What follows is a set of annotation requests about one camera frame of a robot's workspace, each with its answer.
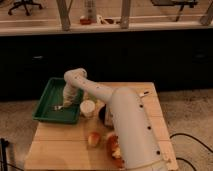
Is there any black floor cable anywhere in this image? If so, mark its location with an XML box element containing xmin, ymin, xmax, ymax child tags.
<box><xmin>169</xmin><ymin>132</ymin><xmax>213</xmax><ymax>171</ymax></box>

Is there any orange bowl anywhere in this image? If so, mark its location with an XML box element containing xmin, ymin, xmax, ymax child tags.
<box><xmin>106</xmin><ymin>135</ymin><xmax>124</xmax><ymax>169</ymax></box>

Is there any black office chair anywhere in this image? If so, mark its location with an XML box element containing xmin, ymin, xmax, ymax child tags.
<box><xmin>8</xmin><ymin>0</ymin><xmax>43</xmax><ymax>16</ymax></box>

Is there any white rectangular box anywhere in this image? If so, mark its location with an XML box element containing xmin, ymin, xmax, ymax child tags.
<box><xmin>104</xmin><ymin>111</ymin><xmax>113</xmax><ymax>127</ymax></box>

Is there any white bottle on shelf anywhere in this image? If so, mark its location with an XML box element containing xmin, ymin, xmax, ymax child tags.
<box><xmin>86</xmin><ymin>0</ymin><xmax>97</xmax><ymax>23</ymax></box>

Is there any green plastic tray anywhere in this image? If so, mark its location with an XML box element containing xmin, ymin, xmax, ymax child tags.
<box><xmin>33</xmin><ymin>78</ymin><xmax>84</xmax><ymax>124</ymax></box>

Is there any black bowl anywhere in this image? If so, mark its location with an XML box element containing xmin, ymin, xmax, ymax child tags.
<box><xmin>98</xmin><ymin>105</ymin><xmax>106</xmax><ymax>123</ymax></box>

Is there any black stand at left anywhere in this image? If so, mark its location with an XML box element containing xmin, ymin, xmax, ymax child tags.
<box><xmin>0</xmin><ymin>138</ymin><xmax>9</xmax><ymax>171</ymax></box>

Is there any white paper cup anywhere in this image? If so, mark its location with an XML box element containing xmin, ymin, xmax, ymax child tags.
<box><xmin>80</xmin><ymin>100</ymin><xmax>95</xmax><ymax>117</ymax></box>

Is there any red item on shelf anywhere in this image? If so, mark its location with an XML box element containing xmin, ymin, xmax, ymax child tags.
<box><xmin>79</xmin><ymin>16</ymin><xmax>91</xmax><ymax>25</ymax></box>

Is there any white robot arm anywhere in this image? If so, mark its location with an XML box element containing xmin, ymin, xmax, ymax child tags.
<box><xmin>64</xmin><ymin>68</ymin><xmax>168</xmax><ymax>171</ymax></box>

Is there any silver metal fork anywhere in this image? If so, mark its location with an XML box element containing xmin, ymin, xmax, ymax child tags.
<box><xmin>53</xmin><ymin>105</ymin><xmax>63</xmax><ymax>111</ymax></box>

